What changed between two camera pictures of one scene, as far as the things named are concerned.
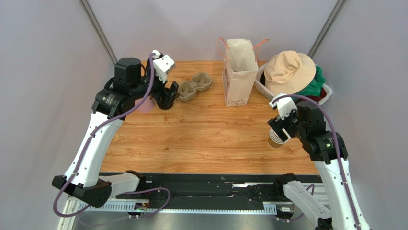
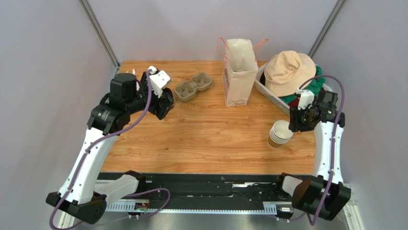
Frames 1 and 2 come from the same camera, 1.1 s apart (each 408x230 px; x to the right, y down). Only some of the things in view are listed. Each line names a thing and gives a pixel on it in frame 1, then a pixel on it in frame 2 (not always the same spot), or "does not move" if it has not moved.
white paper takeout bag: (240, 69) does not move
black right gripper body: (279, 132) → (297, 120)
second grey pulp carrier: (199, 81) does not move
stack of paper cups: (274, 140) does not move
